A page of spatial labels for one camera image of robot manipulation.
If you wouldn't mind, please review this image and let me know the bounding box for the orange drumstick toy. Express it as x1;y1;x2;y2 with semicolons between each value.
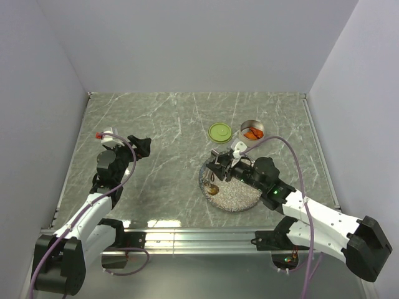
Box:
250;127;264;139

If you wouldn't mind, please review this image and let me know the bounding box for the aluminium frame rail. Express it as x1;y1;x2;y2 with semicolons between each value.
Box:
34;229;315;255

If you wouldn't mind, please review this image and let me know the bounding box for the beige metal lunch container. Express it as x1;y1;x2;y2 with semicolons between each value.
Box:
239;120;265;147

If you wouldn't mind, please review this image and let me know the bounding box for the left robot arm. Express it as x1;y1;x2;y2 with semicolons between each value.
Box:
28;129;151;298

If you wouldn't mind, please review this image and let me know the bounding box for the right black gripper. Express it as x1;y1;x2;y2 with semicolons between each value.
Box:
206;151;266;192

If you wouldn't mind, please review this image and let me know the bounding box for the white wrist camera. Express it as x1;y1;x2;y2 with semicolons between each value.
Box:
95;127;124;148
231;139;248;168

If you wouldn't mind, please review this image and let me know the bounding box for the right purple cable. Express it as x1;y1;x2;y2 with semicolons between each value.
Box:
239;135;325;299

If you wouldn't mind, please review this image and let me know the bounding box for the speckled ceramic plate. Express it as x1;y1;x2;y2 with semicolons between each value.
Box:
199;169;261;212

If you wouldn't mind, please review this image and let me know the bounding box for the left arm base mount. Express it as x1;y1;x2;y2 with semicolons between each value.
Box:
99;219;147;270

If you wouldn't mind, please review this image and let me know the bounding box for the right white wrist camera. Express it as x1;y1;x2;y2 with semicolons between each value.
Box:
231;139;248;168

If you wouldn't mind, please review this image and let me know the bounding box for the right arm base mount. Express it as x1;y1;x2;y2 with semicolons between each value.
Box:
251;216;309;274

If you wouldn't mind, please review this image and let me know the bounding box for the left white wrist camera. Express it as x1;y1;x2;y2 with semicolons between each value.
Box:
95;127;124;148

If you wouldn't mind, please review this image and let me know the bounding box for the green round lid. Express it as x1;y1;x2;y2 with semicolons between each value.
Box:
208;123;233;144

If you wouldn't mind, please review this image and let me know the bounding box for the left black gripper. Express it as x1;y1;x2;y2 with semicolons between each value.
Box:
105;135;151;182

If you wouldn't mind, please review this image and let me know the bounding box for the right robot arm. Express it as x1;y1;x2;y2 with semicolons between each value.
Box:
206;151;392;282

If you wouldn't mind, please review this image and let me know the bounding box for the brown green food piece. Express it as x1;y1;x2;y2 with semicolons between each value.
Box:
204;184;219;196

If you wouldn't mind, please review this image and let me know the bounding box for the orange chicken wing toy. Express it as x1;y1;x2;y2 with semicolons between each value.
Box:
244;131;257;140

